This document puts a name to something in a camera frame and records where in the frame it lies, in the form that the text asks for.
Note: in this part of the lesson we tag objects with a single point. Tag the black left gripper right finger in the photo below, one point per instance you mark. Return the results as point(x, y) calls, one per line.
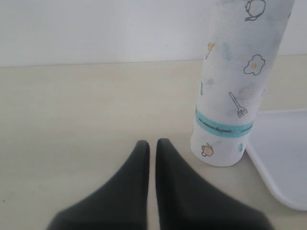
point(188, 202)

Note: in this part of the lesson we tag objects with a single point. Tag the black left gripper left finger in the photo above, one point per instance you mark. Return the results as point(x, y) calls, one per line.
point(120, 204)

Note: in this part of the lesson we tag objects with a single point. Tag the printed white paper towel roll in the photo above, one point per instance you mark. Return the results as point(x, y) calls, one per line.
point(243, 39)

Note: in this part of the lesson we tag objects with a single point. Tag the white rectangular plastic tray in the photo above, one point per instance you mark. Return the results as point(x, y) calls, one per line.
point(277, 146)

